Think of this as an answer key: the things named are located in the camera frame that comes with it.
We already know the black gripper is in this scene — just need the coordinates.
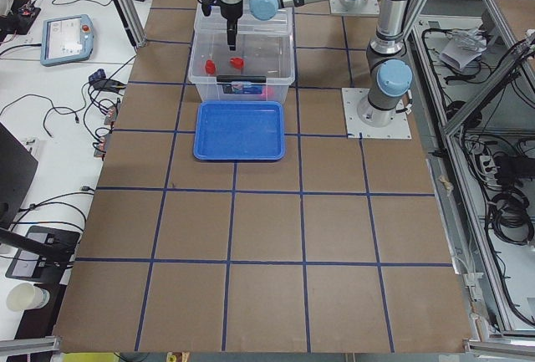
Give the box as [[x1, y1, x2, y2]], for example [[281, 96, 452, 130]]
[[200, 0, 243, 51]]

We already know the red block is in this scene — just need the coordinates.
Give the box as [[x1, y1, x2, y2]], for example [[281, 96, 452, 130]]
[[204, 59, 217, 75], [262, 86, 277, 101], [229, 57, 245, 69]]

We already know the clear plastic box lid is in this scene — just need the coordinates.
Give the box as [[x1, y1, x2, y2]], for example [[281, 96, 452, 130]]
[[194, 2, 293, 36]]

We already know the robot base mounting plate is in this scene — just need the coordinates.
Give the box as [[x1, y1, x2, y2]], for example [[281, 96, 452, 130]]
[[329, 0, 380, 18], [342, 88, 412, 140]]

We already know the red block in box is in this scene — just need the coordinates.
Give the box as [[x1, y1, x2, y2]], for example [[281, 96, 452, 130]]
[[262, 86, 277, 101], [204, 59, 217, 75]]

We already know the clear plastic storage box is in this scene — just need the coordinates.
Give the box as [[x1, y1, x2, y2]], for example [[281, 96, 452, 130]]
[[188, 32, 295, 104]]

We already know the blue plastic tray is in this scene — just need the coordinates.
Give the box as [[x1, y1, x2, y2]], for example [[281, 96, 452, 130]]
[[193, 101, 286, 161]]

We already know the blue teach pendant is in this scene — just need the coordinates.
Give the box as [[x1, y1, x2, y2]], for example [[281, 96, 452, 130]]
[[40, 14, 94, 67]]

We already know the black monitor stand base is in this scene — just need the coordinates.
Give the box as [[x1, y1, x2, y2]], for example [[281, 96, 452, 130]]
[[1, 225, 80, 283]]

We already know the white paper cup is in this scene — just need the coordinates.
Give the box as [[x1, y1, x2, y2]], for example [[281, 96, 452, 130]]
[[6, 283, 50, 312]]

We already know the black box latch handle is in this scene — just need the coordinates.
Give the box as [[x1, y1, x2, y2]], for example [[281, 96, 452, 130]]
[[216, 75, 267, 84]]

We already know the aluminium frame post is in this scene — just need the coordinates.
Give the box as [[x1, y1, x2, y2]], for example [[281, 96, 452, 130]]
[[112, 0, 146, 48]]

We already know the black cable bundle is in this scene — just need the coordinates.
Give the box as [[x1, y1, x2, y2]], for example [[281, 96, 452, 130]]
[[487, 186, 530, 246]]

